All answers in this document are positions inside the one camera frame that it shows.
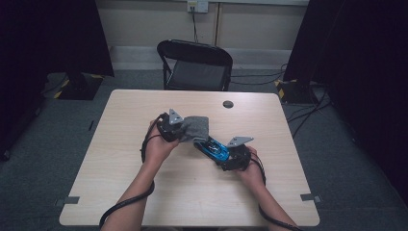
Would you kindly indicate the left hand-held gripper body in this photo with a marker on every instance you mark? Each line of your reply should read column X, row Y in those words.
column 166, row 130

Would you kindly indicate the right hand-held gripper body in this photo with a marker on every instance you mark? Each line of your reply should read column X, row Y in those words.
column 240, row 157

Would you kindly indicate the blue toy car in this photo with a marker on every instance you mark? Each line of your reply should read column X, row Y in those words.
column 213, row 150

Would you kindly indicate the grey cloth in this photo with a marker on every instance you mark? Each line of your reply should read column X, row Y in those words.
column 196, row 128

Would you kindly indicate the person's right hand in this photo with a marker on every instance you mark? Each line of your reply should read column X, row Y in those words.
column 253, row 174

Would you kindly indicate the person's left hand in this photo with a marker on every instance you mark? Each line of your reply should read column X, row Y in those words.
column 157, row 150

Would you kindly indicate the black table grommet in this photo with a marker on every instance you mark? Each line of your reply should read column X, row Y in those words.
column 228, row 104

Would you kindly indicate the black folding chair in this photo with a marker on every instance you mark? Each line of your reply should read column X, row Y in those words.
column 195, row 75

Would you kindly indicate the small black floor object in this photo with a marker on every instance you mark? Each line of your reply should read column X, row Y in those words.
column 91, row 125

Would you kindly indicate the grey tape strip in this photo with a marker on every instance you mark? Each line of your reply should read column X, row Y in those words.
column 69, row 200
column 308, row 197

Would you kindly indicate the black stand base striped tape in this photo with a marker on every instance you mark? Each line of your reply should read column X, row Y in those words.
column 293, row 93
column 80, row 88

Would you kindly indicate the black curtain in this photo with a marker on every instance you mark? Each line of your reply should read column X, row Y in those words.
column 362, row 64
column 48, row 38

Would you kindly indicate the white wall socket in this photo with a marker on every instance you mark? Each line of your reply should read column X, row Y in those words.
column 198, row 5

